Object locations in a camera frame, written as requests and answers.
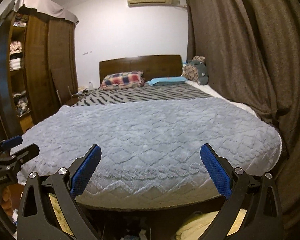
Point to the wooden headboard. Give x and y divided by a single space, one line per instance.
153 66

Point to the brown wooden wardrobe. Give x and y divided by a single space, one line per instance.
37 67

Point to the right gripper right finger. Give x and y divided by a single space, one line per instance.
252 209

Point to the grey cloth over wardrobe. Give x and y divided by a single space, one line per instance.
47 7

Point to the yellow fluffy blanket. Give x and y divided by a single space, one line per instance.
191 229

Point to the light blue pillow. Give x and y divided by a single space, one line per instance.
162 81

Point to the cluttered bedside table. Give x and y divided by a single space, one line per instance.
81 93

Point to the black white striped bedsheet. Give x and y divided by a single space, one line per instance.
187 90

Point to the grey plush blanket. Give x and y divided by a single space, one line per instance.
151 149

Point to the brown curtain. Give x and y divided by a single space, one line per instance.
252 51

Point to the patterned brown grey cushion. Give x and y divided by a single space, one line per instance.
196 70

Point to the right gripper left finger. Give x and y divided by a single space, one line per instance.
36 218

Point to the plaid red blue pillow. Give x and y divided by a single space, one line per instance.
123 80

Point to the left hand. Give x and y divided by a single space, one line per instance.
6 202

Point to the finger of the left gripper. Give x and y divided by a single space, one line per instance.
19 158
8 144

